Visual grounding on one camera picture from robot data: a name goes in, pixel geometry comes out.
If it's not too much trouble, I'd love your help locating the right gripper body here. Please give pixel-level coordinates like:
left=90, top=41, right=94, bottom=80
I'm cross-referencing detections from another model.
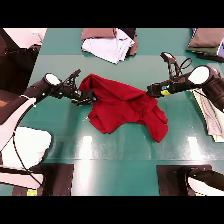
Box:
left=145, top=82, right=165, bottom=99

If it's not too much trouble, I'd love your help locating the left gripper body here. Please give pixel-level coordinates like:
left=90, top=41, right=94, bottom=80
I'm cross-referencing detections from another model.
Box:
left=70, top=87, right=98, bottom=107

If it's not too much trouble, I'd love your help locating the red shirt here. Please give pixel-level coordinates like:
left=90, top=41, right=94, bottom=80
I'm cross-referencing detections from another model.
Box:
left=78, top=73, right=170, bottom=144

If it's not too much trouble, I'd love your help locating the white garment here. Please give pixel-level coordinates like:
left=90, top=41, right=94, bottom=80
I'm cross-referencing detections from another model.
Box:
left=81, top=29, right=136, bottom=65

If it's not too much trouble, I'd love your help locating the black garment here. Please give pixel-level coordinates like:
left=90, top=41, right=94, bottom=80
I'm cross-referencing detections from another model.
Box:
left=117, top=28, right=138, bottom=41

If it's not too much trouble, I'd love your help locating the dark green garment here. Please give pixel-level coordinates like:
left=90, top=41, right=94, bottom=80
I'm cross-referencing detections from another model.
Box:
left=185, top=45, right=224, bottom=64

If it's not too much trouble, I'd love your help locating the beige garment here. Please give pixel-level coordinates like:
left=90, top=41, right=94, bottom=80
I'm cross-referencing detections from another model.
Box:
left=192, top=89, right=224, bottom=144

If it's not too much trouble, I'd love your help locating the pale blue garment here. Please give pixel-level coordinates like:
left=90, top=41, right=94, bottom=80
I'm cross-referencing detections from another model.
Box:
left=215, top=37, right=224, bottom=58

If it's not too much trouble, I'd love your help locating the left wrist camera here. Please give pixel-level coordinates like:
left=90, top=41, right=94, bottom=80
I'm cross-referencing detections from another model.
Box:
left=61, top=68, right=82, bottom=88

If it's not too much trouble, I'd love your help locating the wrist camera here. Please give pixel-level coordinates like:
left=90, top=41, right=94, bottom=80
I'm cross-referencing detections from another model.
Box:
left=61, top=68, right=82, bottom=88
left=160, top=51, right=180, bottom=81

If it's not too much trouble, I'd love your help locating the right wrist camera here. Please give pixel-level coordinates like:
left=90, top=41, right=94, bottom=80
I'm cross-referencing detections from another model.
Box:
left=160, top=51, right=180, bottom=81

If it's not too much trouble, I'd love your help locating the black cable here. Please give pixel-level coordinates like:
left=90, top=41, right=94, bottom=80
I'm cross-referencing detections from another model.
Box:
left=177, top=57, right=194, bottom=78
left=12, top=131, right=46, bottom=197

